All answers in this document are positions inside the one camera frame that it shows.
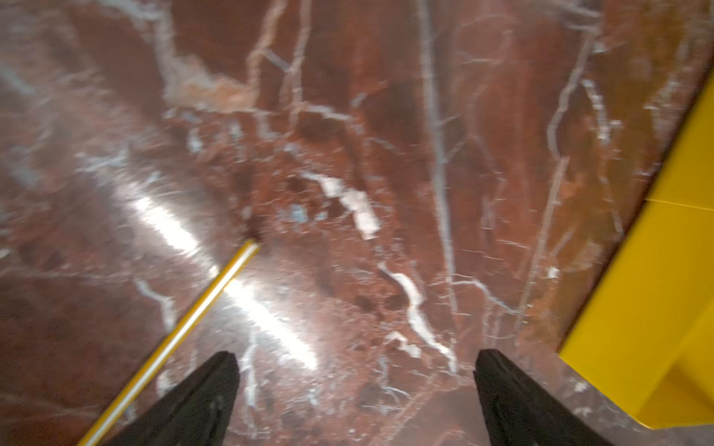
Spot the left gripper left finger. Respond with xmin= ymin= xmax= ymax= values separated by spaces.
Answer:
xmin=107 ymin=351 xmax=240 ymax=445

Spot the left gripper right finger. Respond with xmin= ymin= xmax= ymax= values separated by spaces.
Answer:
xmin=473 ymin=349 xmax=610 ymax=446

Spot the yellow bottom drawer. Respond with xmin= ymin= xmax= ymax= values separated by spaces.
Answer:
xmin=560 ymin=84 xmax=713 ymax=429

